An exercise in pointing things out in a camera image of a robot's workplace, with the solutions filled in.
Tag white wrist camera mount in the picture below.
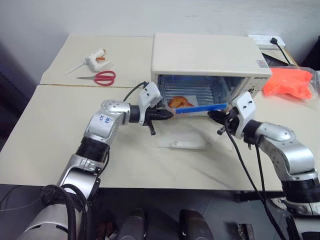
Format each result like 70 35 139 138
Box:
231 91 257 140
136 81 162 126

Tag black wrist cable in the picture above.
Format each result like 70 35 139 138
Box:
224 117 287 240
247 138 268 202
123 81 148 102

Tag dark rounded shape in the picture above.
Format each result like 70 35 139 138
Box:
179 208 215 240
116 208 147 240

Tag black plug with cable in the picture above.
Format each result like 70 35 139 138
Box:
269 36 293 66

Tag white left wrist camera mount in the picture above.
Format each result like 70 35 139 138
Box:
136 81 162 126

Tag cream toaster oven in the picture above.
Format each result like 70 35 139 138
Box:
150 32 273 119

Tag red-handled scissors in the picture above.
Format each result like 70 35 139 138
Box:
76 70 117 87

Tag glass toaster oven door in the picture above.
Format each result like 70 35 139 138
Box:
153 116 213 151

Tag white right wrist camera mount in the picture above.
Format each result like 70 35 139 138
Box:
231 91 257 140

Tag orange-brown fried food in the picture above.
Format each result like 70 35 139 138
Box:
168 96 195 109

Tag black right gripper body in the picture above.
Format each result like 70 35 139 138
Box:
216 107 240 137

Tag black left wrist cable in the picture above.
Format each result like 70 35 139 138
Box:
123 81 148 102

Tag white glue gun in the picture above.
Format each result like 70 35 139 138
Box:
64 48 115 76

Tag thick black sleeved cable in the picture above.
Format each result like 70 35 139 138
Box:
40 184 90 240

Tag white power strip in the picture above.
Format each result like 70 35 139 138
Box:
247 34 287 50

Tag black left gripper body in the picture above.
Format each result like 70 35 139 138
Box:
144 106 163 136

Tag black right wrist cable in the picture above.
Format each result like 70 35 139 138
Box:
224 117 287 240
247 138 268 202

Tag orange parts in clear bag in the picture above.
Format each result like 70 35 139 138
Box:
261 64 320 101

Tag metal oven wire rack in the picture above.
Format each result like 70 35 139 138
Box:
159 76 241 103

